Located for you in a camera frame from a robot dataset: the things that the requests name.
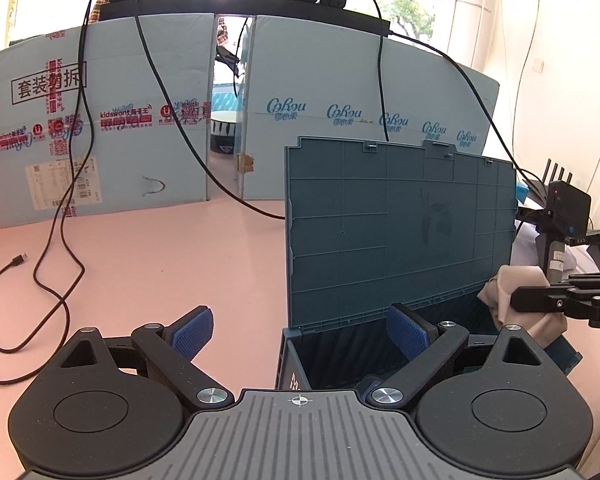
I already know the black wifi router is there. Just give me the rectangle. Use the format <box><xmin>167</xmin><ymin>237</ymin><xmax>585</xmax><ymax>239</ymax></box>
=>
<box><xmin>516</xmin><ymin>158</ymin><xmax>572</xmax><ymax>206</ymax></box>

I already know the black tracker box on stand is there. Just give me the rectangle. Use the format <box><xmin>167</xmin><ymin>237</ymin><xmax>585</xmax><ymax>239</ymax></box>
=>
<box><xmin>516</xmin><ymin>180</ymin><xmax>591</xmax><ymax>285</ymax></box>

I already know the black shelf strip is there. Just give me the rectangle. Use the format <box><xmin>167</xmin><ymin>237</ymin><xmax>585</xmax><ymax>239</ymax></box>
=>
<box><xmin>100</xmin><ymin>0</ymin><xmax>390</xmax><ymax>37</ymax></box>

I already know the light blue cardboard barrier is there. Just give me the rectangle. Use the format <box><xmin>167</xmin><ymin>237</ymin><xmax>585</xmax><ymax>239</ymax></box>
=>
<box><xmin>237</xmin><ymin>16</ymin><xmax>500</xmax><ymax>200</ymax></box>

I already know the black cable over barrier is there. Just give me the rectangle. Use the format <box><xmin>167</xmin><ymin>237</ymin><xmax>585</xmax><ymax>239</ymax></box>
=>
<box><xmin>352</xmin><ymin>0</ymin><xmax>546</xmax><ymax>196</ymax></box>

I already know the beige cloth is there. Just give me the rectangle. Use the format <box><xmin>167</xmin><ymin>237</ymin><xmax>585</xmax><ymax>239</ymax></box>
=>
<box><xmin>478</xmin><ymin>266</ymin><xmax>568</xmax><ymax>349</ymax></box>

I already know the black usb cable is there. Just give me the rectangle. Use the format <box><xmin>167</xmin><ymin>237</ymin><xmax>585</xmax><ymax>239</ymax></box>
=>
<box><xmin>0</xmin><ymin>0</ymin><xmax>146</xmax><ymax>386</ymax></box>

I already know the teal plastic storage box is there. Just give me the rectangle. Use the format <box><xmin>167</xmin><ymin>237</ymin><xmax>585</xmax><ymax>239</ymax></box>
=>
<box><xmin>275</xmin><ymin>134</ymin><xmax>584</xmax><ymax>392</ymax></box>

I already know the left light blue cardboard panel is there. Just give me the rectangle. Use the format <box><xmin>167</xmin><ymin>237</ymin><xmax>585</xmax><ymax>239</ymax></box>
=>
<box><xmin>0</xmin><ymin>14</ymin><xmax>216</xmax><ymax>229</ymax></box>

